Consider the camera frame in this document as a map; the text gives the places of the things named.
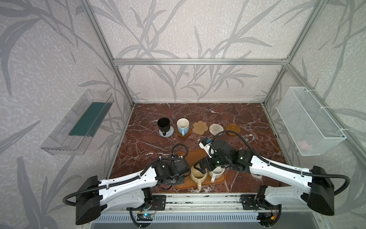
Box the right wired circuit board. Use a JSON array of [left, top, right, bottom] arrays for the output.
[[257, 212, 277, 227]]

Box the pink object in basket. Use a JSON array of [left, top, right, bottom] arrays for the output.
[[297, 140, 311, 151]]

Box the black mug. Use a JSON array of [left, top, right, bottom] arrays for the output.
[[157, 117, 171, 136]]

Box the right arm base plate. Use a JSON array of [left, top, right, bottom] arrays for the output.
[[239, 194, 282, 211]]

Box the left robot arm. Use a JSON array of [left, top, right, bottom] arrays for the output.
[[63, 157, 191, 225]]

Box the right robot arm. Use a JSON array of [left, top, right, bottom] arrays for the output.
[[194, 139, 350, 216]]

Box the cork flower coaster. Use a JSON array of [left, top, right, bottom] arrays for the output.
[[193, 121, 209, 135]]

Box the white speckled mug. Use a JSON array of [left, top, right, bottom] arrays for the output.
[[208, 167, 225, 183]]

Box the green lit circuit board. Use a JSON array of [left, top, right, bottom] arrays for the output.
[[137, 212, 155, 221]]

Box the large round wooden coaster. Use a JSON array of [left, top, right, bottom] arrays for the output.
[[226, 123, 241, 134]]

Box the aluminium front rail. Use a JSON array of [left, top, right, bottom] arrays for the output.
[[100, 187, 312, 214]]

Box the beige glazed mug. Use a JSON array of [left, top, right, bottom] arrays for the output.
[[190, 166, 208, 192]]

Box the white wire mesh basket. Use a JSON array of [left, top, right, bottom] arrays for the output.
[[276, 87, 347, 156]]

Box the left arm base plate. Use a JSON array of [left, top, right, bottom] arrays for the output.
[[126, 195, 166, 211]]

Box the clear plastic wall bin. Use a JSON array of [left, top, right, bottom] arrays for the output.
[[41, 89, 114, 156]]

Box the light blue mug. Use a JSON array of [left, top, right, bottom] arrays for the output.
[[177, 118, 190, 136]]

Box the grey round coaster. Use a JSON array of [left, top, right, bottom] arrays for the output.
[[159, 126, 174, 137]]

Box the woven round coaster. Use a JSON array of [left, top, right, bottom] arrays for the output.
[[209, 124, 224, 135]]

